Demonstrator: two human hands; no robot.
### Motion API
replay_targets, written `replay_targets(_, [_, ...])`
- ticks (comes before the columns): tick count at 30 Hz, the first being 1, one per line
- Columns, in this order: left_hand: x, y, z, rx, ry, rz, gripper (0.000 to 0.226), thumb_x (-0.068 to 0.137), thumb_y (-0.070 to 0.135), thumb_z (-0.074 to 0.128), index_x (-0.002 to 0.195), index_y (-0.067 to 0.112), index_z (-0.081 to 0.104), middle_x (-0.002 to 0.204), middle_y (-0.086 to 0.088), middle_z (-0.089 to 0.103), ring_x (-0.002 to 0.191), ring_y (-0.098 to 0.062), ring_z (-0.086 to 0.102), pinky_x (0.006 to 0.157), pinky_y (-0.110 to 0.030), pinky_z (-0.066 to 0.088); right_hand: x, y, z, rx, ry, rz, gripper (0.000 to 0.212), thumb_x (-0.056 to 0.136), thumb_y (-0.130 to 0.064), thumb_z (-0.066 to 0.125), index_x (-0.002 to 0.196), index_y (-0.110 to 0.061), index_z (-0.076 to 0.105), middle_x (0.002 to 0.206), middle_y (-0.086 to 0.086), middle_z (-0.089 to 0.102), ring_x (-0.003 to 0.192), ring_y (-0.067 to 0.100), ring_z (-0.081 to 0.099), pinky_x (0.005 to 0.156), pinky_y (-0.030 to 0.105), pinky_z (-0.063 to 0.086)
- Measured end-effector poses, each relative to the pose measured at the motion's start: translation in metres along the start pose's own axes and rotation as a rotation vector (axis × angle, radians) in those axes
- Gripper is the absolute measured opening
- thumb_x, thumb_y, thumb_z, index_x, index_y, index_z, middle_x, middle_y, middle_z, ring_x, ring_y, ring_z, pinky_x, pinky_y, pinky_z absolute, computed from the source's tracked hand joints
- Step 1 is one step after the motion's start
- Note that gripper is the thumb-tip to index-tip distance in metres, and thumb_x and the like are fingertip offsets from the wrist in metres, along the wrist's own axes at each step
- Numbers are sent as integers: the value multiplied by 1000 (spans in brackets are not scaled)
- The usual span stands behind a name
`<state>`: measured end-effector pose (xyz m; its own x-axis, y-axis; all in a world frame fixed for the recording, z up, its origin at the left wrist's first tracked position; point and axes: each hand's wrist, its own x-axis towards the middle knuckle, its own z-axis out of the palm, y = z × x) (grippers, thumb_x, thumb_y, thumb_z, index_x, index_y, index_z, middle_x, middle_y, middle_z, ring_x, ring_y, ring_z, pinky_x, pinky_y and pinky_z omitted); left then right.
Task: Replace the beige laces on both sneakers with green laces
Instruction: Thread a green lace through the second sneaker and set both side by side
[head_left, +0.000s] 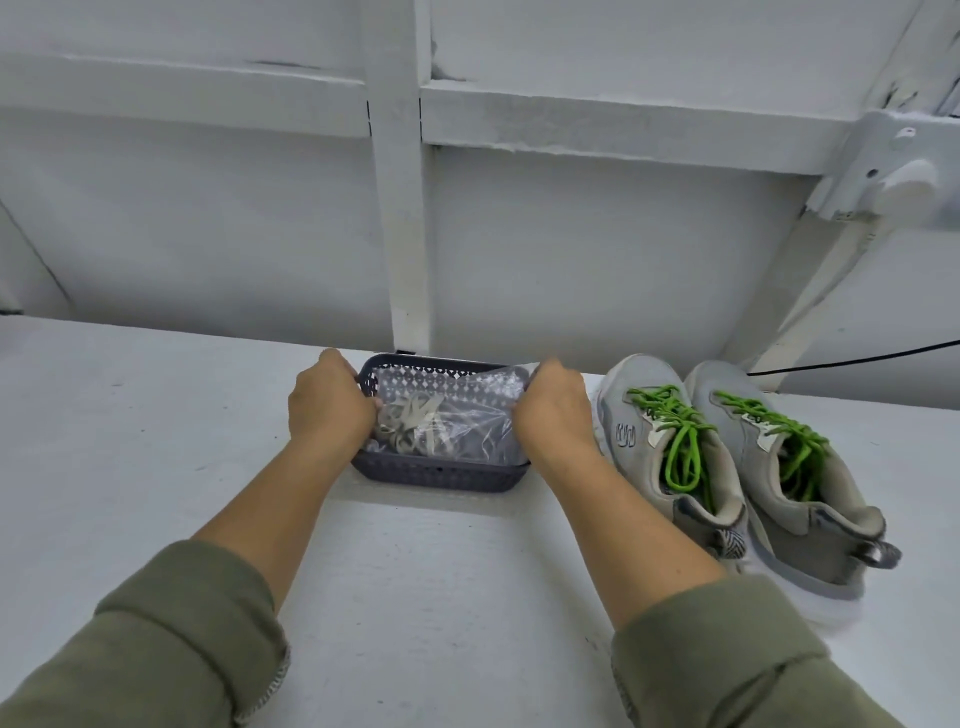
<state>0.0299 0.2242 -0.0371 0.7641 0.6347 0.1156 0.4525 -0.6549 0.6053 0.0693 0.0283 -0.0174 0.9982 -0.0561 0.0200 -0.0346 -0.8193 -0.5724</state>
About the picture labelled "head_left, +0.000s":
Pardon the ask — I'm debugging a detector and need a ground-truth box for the person's left hand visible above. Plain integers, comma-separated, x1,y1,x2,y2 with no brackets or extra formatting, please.
288,348,381,473

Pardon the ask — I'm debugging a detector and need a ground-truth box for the person's right hand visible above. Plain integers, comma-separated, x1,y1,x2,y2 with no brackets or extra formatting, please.
511,358,605,488

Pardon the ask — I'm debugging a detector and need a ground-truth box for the clear plastic bag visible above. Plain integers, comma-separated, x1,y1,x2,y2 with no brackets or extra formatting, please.
367,364,536,468

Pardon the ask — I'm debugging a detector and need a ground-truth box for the gray sneaker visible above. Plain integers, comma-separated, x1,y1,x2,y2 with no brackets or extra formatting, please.
687,360,903,602
597,354,752,566

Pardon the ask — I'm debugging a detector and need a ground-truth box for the green shoelace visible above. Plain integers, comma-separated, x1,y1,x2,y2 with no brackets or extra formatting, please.
712,390,831,504
627,384,719,500

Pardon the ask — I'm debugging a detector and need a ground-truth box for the person's right forearm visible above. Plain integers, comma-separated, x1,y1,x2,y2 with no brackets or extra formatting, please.
540,457,905,728

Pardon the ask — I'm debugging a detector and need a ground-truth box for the person's left forearm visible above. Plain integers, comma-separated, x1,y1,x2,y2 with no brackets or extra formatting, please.
0,447,344,728

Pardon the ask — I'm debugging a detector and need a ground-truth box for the dark plastic lattice basket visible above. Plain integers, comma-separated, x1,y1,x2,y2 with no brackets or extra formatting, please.
349,352,539,494

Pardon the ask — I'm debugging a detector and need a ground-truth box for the white plug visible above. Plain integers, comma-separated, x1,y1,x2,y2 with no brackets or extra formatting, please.
870,157,950,227

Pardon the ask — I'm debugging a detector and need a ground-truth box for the black cable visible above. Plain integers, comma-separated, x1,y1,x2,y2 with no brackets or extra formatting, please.
747,337,960,377

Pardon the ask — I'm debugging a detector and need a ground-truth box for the white wall socket plate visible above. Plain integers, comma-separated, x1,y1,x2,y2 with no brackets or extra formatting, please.
807,108,960,227

